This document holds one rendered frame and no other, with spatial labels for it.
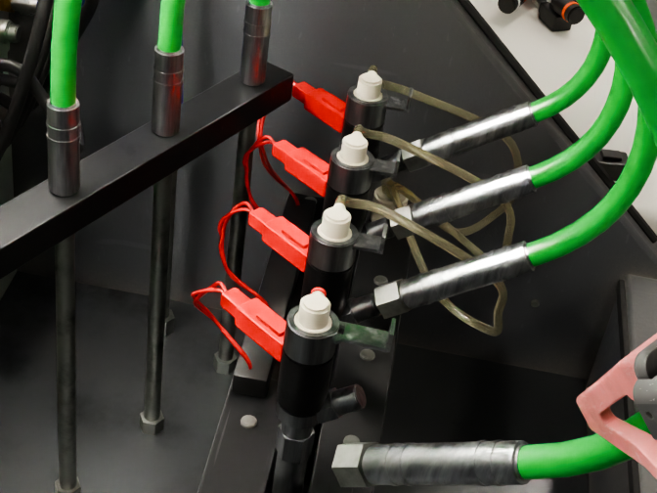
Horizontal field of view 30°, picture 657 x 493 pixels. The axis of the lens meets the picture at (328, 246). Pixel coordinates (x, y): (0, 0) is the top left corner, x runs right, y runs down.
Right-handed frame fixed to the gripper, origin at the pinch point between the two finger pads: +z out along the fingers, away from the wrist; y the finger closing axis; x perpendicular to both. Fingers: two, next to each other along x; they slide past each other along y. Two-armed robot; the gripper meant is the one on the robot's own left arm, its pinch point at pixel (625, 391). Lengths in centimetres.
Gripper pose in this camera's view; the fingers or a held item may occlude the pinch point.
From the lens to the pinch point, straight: 48.6
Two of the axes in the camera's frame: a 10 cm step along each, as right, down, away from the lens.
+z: -4.1, 1.1, 9.0
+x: 4.7, 8.7, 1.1
